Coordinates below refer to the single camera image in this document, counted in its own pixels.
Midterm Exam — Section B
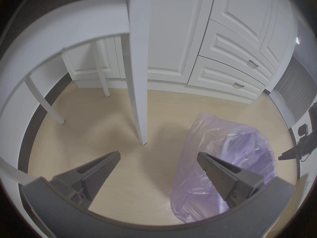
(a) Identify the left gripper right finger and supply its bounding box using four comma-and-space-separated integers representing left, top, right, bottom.
197, 152, 265, 206

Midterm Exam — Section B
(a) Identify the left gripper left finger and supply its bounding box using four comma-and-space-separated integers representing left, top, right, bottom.
49, 151, 121, 206

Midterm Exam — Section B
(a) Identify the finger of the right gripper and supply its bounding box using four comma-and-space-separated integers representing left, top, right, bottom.
278, 146, 299, 161

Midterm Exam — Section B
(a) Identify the purple plastic bag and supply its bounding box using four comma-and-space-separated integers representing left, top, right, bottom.
170, 112, 277, 224

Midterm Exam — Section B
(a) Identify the white trash bin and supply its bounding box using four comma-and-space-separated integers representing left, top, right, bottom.
171, 129, 277, 224

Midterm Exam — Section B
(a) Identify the grey and white chair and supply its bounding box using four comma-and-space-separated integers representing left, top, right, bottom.
0, 0, 153, 186

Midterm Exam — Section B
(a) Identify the white wardrobe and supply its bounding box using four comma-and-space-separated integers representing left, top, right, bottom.
62, 0, 299, 105

